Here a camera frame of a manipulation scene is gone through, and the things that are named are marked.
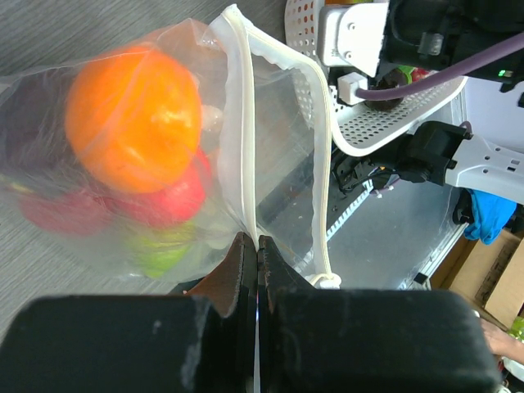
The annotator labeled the orange tangerine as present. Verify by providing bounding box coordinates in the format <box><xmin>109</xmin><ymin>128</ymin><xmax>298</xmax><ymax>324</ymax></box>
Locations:
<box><xmin>65</xmin><ymin>44</ymin><xmax>202</xmax><ymax>193</ymax></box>

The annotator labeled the green pear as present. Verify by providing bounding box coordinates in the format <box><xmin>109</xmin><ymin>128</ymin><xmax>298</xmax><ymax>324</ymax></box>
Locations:
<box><xmin>126</xmin><ymin>222</ymin><xmax>195</xmax><ymax>278</ymax></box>

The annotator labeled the brown cardboard box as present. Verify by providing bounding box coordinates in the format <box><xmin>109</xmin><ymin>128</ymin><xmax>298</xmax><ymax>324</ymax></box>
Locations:
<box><xmin>430</xmin><ymin>229</ymin><xmax>523</xmax><ymax>330</ymax></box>

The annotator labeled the dark purple plum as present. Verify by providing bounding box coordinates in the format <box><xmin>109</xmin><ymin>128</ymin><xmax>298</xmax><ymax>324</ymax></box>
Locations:
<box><xmin>1</xmin><ymin>70</ymin><xmax>76</xmax><ymax>177</ymax></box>

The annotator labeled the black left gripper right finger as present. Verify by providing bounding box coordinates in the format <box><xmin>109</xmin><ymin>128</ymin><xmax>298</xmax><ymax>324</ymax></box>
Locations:
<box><xmin>258</xmin><ymin>236</ymin><xmax>501</xmax><ymax>392</ymax></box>

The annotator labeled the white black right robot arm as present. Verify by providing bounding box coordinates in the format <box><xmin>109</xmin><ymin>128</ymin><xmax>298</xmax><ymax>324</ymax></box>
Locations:
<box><xmin>379</xmin><ymin>1</ymin><xmax>523</xmax><ymax>203</ymax></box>

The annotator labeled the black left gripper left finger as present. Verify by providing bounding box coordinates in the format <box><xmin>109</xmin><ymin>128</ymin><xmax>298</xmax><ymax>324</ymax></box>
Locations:
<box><xmin>1</xmin><ymin>233</ymin><xmax>256</xmax><ymax>392</ymax></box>

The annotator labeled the red apple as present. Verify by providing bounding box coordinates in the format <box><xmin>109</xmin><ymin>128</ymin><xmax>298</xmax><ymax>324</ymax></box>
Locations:
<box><xmin>111</xmin><ymin>149</ymin><xmax>212</xmax><ymax>228</ymax></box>

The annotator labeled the blue cloth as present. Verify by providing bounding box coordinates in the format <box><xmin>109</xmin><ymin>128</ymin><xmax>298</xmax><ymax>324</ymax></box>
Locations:
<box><xmin>464</xmin><ymin>189</ymin><xmax>517</xmax><ymax>245</ymax></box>

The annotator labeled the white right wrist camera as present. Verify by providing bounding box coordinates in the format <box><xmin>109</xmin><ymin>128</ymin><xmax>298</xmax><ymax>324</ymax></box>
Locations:
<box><xmin>316</xmin><ymin>2</ymin><xmax>389</xmax><ymax>106</ymax></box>

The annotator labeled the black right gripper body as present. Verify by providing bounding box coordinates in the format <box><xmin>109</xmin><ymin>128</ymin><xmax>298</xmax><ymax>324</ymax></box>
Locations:
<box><xmin>381</xmin><ymin>1</ymin><xmax>523</xmax><ymax>71</ymax></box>

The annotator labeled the white perforated fruit basket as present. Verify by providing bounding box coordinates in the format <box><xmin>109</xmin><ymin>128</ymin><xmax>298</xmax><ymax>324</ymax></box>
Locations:
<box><xmin>284</xmin><ymin>0</ymin><xmax>468</xmax><ymax>156</ymax></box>

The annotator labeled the clear polka dot zip bag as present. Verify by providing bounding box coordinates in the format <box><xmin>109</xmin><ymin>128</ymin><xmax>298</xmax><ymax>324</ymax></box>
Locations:
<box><xmin>1</xmin><ymin>5</ymin><xmax>341</xmax><ymax>288</ymax></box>

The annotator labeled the white slotted cable duct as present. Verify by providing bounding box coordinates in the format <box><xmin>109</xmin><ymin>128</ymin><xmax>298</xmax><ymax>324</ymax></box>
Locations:
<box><xmin>326</xmin><ymin>189</ymin><xmax>371</xmax><ymax>241</ymax></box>

